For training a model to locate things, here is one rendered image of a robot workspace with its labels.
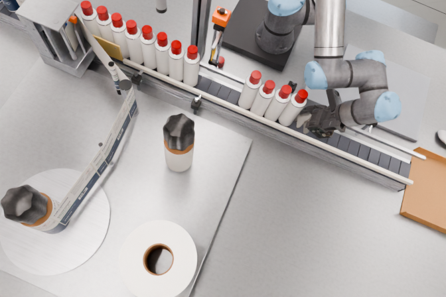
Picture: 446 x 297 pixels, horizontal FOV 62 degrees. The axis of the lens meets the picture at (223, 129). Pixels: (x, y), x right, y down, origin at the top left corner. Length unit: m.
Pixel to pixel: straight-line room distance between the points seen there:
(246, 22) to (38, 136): 0.87
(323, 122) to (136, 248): 0.64
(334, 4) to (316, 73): 0.17
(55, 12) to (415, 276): 1.39
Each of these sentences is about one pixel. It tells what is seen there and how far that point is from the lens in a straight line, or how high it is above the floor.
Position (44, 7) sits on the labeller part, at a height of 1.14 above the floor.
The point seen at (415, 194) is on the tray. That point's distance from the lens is 1.50.
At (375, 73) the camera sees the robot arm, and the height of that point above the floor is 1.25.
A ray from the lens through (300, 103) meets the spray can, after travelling 1.17.
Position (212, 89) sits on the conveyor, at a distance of 1.33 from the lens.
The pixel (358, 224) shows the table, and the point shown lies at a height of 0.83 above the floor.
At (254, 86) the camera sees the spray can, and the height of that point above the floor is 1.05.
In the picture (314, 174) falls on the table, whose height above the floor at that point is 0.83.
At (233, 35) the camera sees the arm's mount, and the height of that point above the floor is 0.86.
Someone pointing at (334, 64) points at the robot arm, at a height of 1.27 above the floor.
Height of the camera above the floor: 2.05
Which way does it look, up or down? 67 degrees down
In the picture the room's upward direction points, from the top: 17 degrees clockwise
